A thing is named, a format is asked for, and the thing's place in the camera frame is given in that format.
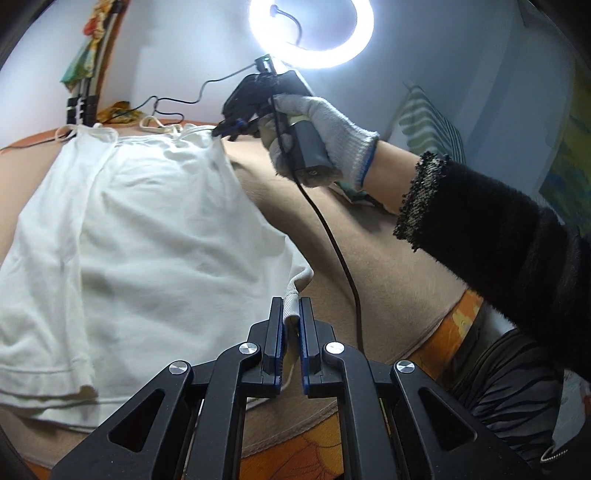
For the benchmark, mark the grey striped garment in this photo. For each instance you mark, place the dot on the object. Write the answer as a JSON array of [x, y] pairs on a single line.
[[512, 397]]

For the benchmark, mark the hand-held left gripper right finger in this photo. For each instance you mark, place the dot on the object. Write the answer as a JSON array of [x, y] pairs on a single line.
[[304, 341]]

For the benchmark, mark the yellow patterned cloth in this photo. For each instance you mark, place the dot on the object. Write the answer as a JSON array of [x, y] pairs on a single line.
[[121, 113]]

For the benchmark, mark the colourful hanging cloth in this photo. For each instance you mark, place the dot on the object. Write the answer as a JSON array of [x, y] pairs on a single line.
[[90, 44]]

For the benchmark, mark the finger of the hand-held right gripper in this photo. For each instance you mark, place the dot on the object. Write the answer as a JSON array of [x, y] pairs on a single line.
[[229, 127]]

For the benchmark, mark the yellow green wall poster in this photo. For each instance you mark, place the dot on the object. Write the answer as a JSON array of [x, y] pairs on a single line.
[[572, 166]]

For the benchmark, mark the black rack clips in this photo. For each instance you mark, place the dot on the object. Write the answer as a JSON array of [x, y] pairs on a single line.
[[82, 108]]

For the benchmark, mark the person's right hand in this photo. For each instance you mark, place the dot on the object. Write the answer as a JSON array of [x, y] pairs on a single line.
[[337, 134]]

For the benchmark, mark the person's right forearm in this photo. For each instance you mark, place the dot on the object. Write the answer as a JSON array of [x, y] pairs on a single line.
[[485, 240]]

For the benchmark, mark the white tank top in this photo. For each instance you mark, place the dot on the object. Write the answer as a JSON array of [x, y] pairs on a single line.
[[138, 258]]

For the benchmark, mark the orange floral bedsheet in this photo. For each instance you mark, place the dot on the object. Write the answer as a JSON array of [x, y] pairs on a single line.
[[304, 443]]

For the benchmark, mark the green striped pillow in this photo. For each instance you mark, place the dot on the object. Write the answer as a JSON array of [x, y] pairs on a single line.
[[427, 127]]

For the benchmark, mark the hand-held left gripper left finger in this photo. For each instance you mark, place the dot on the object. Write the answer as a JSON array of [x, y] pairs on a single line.
[[279, 339]]

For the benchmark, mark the tan blanket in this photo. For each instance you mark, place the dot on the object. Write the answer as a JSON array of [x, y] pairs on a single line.
[[369, 258]]

